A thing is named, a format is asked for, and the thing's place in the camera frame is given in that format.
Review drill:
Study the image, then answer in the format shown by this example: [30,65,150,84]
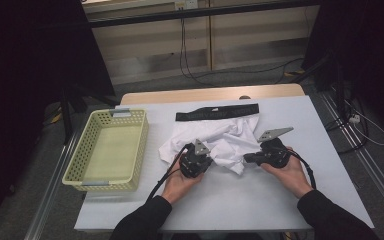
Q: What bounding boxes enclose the black hanging cable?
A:
[178,18,214,88]

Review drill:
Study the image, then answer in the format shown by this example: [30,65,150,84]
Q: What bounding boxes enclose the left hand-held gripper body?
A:
[178,138,214,179]

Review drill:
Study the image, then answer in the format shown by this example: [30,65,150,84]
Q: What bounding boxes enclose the hand-held gripper cable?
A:
[145,143,194,203]
[279,148,318,191]

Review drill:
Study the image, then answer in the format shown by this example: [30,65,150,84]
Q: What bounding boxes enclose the black floor cable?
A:
[193,57,305,85]

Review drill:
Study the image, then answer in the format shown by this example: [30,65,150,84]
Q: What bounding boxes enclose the right hand-held gripper cable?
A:
[279,148,318,191]

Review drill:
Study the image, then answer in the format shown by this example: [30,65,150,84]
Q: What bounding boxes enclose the white shorts with black waistband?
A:
[158,103,261,176]

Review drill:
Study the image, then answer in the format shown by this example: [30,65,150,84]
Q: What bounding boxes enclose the person's left hand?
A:
[161,160,205,205]

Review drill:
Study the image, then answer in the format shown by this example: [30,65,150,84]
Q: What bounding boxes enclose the pale yellow perforated basket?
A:
[62,108,150,193]

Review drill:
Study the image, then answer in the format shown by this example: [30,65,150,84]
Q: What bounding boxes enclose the person's right hand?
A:
[260,146,314,200]

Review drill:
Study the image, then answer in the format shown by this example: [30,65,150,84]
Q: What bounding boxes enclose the white wall socket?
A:
[174,0,199,10]

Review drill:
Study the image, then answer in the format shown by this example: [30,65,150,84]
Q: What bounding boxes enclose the left hand-held gripper cable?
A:
[145,143,194,203]

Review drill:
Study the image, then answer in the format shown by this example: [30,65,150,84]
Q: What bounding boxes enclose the white table mat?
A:
[74,95,375,233]

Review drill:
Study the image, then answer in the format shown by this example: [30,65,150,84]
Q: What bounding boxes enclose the black curtain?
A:
[0,0,116,234]
[301,0,384,141]

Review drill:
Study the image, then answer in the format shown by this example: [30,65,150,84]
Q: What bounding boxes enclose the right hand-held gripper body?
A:
[253,126,294,169]

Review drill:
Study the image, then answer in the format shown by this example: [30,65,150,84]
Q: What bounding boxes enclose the aluminium floor rail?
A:
[319,91,384,228]
[23,133,81,240]

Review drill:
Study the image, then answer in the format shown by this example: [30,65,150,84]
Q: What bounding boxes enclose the black stand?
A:
[291,49,348,101]
[59,83,121,144]

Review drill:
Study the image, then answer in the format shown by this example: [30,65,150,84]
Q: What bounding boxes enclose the white cable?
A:
[344,99,384,147]

